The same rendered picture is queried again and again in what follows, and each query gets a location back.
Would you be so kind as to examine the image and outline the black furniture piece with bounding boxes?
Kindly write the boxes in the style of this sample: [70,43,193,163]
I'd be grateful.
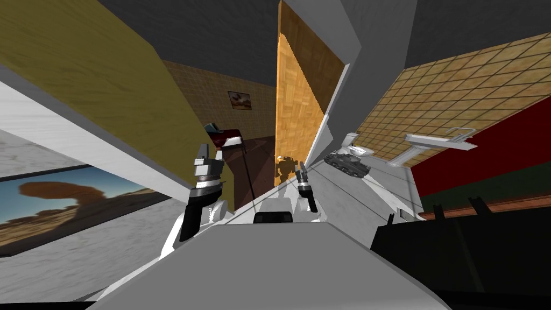
[370,195,551,299]

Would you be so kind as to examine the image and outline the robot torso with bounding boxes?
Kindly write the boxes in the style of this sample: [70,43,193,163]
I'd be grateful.
[86,210,453,310]

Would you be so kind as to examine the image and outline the white toilet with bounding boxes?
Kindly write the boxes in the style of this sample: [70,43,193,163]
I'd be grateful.
[340,132,376,158]

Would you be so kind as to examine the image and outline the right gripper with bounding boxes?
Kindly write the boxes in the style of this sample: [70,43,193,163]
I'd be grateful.
[294,161,313,193]

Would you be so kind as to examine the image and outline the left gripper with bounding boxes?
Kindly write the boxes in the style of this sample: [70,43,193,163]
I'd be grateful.
[193,144,225,184]

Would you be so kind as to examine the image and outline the small framed wall picture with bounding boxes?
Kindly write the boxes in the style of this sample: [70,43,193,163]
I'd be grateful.
[227,90,253,111]

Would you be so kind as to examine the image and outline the large framed desert picture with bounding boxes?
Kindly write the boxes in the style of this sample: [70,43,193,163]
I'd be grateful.
[0,163,174,259]

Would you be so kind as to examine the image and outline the grey toy tank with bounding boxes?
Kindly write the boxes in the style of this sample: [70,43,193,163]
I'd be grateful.
[323,151,372,178]

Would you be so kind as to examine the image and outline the red bed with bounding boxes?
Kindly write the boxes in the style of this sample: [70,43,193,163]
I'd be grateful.
[204,122,247,151]

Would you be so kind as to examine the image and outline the white wall sink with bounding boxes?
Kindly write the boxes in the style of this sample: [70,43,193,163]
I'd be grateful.
[386,126,479,168]

